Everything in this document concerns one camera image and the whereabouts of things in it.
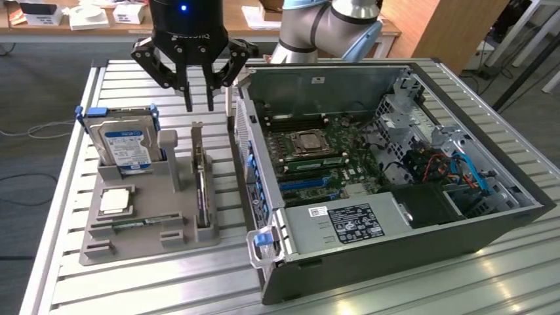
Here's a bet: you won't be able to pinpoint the small silver heatsink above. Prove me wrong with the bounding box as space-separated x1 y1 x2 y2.
349 183 374 198

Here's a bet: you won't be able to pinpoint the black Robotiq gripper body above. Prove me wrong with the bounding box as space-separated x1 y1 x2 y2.
149 0 230 66

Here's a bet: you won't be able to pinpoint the green motherboard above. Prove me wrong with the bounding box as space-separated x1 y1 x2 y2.
262 111 395 209

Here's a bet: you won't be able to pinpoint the green RAM stick white label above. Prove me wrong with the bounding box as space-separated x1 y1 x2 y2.
111 215 181 229

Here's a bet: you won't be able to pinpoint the long black expansion slot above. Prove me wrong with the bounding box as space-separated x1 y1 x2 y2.
282 187 338 198

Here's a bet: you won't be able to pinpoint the black fan shroud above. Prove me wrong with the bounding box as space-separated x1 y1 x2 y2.
391 183 465 229

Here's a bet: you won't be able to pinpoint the grey plastic parts rack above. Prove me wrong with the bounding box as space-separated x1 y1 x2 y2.
78 121 225 266

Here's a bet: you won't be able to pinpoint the black slanted pole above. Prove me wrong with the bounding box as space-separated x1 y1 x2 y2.
493 19 560 112

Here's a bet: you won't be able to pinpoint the grey case handle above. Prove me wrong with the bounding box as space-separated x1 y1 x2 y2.
247 229 282 268
226 77 251 117

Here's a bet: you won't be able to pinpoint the black open PC case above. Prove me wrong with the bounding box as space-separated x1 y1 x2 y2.
226 62 558 306

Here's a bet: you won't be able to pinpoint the white box with round plate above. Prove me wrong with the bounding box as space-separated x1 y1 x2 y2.
69 5 110 31

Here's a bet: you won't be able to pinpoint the clean silver CPU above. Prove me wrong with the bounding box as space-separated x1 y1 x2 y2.
99 188 131 213

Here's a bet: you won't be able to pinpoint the white labelled box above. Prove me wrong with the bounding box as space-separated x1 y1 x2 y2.
113 5 147 25

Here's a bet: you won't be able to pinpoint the grey power supply unit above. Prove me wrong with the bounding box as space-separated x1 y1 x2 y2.
279 192 415 257

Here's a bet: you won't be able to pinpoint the metal CPU socket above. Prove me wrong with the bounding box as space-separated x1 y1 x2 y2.
293 129 339 157

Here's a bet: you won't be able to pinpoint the perforated metal drive cage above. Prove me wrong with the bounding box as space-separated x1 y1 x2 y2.
377 93 442 158

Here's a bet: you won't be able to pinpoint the black wire bundle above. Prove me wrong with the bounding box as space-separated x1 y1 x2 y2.
358 117 395 184

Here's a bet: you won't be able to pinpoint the blue card retention clip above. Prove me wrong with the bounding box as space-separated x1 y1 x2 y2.
246 153 259 184

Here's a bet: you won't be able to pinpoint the blue expansion slot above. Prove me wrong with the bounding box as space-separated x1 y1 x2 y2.
279 178 333 192

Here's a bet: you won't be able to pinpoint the hard disk with blue caddy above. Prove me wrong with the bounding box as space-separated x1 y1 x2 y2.
77 103 162 175

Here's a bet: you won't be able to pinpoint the white table frame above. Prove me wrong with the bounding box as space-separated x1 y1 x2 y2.
481 0 560 95

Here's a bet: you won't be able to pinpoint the wooden cabinet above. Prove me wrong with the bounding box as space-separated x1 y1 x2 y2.
379 0 513 75

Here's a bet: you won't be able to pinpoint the black floor cable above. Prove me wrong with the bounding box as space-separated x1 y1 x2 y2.
0 173 58 184

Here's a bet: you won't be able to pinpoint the white floor cable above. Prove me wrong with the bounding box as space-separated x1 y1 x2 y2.
0 119 78 138

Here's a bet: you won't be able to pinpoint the open white cardboard box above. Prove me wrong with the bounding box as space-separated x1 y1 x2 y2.
19 1 66 26

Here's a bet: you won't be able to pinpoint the low-profile Nvidia graphics card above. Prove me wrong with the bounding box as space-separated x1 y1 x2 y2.
190 121 211 229

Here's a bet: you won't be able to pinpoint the wooden desk white legs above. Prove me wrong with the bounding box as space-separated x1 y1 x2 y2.
0 0 403 62

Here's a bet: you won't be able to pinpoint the white paper stack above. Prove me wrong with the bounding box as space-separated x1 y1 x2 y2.
242 5 285 31

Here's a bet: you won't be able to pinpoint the white box with red dot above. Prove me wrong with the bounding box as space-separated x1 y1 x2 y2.
465 39 498 72

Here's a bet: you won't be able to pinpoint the red orange wire bundle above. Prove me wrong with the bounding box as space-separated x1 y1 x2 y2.
427 154 478 190

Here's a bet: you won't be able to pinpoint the smudged silver CPU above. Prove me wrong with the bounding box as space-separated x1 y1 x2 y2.
302 134 327 150

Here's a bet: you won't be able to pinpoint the brown book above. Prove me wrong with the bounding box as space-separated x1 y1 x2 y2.
9 6 27 26

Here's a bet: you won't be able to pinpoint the blue SATA wire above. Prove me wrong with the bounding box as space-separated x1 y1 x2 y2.
453 152 495 198

